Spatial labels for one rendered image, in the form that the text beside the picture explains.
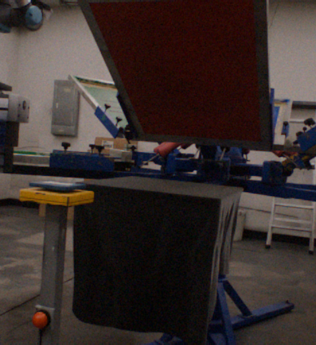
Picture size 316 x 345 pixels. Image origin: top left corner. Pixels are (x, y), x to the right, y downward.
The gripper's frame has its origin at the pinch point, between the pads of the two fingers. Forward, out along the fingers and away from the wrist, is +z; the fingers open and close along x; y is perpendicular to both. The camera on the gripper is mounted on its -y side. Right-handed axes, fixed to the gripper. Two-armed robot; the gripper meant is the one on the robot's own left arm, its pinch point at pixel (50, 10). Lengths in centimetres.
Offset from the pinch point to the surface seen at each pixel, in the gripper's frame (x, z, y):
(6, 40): -351, 326, -29
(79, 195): 91, -85, 61
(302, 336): 139, 110, 150
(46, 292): 88, -87, 86
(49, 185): 86, -90, 60
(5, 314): -23, 32, 172
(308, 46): 54, 407, -86
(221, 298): 95, 65, 129
